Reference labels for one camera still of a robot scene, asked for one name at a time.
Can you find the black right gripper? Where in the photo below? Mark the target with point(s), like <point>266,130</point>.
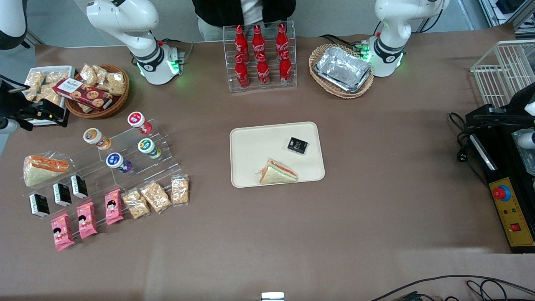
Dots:
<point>12,103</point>

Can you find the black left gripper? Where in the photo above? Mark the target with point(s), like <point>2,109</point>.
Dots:
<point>516,105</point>

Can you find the green gum bottle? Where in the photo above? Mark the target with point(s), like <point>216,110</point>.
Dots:
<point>149,148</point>

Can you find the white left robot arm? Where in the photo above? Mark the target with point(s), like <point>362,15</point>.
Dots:
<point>391,25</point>

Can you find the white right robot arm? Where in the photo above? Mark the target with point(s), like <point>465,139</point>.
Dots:
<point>125,21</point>

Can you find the white rectangular snack tray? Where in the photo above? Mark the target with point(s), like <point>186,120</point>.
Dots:
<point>62,69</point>

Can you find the orange gum bottle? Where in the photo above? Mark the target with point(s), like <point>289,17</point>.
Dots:
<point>96,138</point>

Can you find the purple gum bottle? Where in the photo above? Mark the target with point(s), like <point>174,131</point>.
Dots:
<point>118,162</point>

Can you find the red gum bottle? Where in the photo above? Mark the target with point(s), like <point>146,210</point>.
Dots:
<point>139,122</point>

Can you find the aluminium foil tray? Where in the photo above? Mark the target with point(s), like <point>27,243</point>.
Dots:
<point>349,89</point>
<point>342,67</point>

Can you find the beige serving tray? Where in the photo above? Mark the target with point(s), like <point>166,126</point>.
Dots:
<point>255,154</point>

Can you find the clear nut brittle packet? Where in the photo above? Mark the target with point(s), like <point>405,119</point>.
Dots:
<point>51,95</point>
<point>180,190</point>
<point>85,108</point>
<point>30,95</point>
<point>100,73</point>
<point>115,83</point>
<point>136,204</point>
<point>88,74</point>
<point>155,197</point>
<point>35,80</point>
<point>56,77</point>

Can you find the red cookie box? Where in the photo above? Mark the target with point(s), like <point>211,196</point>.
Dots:
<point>83,94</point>

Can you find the black control box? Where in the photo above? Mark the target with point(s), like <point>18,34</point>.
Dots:
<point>499,167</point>

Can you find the wrapped triangle sandwich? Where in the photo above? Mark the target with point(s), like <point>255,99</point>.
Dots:
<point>44,169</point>
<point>278,173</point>

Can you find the dark brown wicker basket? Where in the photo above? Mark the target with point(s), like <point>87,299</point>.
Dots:
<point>119,102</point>

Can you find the red emergency stop button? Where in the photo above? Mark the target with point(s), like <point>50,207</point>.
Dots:
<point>501,193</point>

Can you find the black and white box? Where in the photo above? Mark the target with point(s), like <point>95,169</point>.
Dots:
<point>39,205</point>
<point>79,186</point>
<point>62,195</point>

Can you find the pink snack packet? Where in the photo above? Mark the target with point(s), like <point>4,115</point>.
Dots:
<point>87,220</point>
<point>113,207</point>
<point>62,232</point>

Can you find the clear acrylic stepped stand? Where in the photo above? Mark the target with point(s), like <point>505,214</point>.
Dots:
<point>164,169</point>

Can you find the light wicker basket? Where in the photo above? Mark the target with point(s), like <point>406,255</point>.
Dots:
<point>322,83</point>

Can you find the small black snack packet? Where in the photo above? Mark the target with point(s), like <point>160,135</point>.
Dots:
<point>298,146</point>

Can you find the red cola bottle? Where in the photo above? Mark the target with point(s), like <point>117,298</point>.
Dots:
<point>263,71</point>
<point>241,42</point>
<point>282,39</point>
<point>285,69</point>
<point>241,73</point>
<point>258,41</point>

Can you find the clear acrylic bottle rack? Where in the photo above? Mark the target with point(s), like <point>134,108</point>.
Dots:
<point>271,85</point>

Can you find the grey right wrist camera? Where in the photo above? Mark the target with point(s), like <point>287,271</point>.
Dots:
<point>9,125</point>

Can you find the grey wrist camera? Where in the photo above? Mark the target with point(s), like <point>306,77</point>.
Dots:
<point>527,141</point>
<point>9,125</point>

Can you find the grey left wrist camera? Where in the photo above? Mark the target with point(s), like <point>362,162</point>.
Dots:
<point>527,141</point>

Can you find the aluminium frame shelf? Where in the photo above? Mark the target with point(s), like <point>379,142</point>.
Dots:
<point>508,8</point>

